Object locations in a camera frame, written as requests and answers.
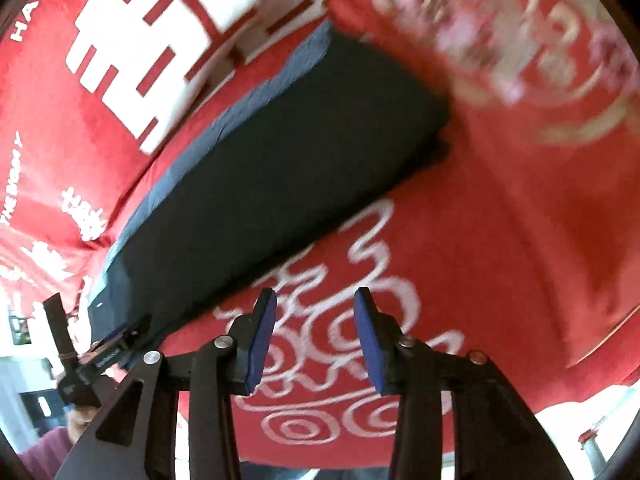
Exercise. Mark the red sheet with white characters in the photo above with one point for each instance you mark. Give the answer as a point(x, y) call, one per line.
point(100, 135)

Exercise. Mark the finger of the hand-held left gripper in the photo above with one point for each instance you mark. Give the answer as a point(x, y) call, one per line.
point(120, 334)

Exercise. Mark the person's left hand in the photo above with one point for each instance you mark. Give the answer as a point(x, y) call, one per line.
point(80, 425)

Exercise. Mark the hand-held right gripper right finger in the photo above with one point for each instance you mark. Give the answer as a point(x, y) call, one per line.
point(367, 345)

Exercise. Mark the red quilt with swirl pattern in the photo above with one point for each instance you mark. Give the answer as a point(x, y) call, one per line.
point(500, 210)

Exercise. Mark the black pants with grey lining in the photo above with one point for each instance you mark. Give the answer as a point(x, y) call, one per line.
point(260, 185)

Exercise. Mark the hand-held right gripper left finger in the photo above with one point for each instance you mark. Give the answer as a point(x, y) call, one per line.
point(262, 345)

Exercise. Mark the person's left forearm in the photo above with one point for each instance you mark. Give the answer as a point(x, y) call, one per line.
point(47, 447)

